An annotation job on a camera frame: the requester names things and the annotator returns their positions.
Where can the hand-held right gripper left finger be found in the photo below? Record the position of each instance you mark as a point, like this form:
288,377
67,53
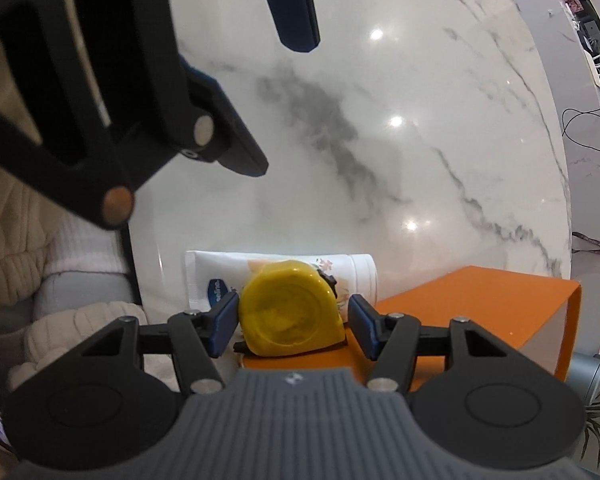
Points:
225,320

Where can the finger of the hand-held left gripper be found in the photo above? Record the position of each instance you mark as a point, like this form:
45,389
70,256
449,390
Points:
220,115
290,5

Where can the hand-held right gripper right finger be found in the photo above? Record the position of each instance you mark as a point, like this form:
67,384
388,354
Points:
360,324

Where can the yellow tape measure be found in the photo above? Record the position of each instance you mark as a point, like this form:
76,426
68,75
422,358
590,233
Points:
285,310

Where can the orange box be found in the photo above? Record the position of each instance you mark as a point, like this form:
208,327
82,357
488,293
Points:
480,310

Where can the white floral tube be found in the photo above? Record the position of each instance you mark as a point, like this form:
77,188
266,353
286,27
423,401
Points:
361,272

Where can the grey cloth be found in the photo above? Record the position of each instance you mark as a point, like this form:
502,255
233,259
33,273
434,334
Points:
80,292

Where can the cream knit sweater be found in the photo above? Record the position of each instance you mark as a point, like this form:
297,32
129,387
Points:
10,240

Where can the grey cylindrical bin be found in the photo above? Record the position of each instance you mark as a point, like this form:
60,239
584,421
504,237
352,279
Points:
587,375

